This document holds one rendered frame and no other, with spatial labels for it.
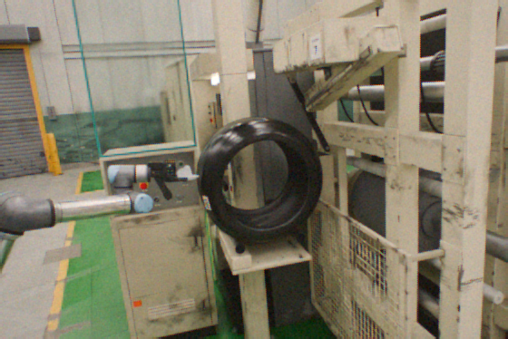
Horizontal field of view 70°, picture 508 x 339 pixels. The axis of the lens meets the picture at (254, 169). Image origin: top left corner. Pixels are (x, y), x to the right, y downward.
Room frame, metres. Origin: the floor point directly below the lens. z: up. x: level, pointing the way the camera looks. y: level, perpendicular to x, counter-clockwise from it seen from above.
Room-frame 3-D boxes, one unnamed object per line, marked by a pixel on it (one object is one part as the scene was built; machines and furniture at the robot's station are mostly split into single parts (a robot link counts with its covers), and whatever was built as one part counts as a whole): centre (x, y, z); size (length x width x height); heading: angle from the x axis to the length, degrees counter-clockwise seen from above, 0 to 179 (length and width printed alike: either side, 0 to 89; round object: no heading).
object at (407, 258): (1.53, -0.38, 0.65); 0.90 x 0.02 x 0.70; 13
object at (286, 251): (1.69, -0.01, 0.80); 0.37 x 0.36 x 0.02; 103
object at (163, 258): (2.28, 0.64, 0.63); 0.56 x 0.41 x 1.27; 103
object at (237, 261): (1.65, 0.13, 0.84); 0.36 x 0.09 x 0.06; 13
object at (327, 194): (1.98, -0.33, 1.05); 0.20 x 0.15 x 0.30; 13
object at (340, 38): (1.63, -0.33, 1.71); 0.61 x 0.25 x 0.15; 13
